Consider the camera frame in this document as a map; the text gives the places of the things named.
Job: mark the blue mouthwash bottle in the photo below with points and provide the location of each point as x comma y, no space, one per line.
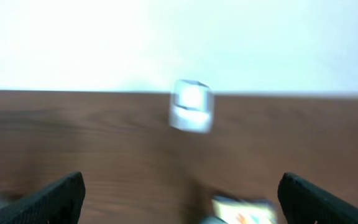
212,220

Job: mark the yellow snack bag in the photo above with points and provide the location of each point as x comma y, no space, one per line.
243,211

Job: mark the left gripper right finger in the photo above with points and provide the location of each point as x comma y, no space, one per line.
303,202

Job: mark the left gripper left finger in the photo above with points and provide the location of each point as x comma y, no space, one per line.
59,202

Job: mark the white barcode scanner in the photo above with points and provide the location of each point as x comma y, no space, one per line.
191,107

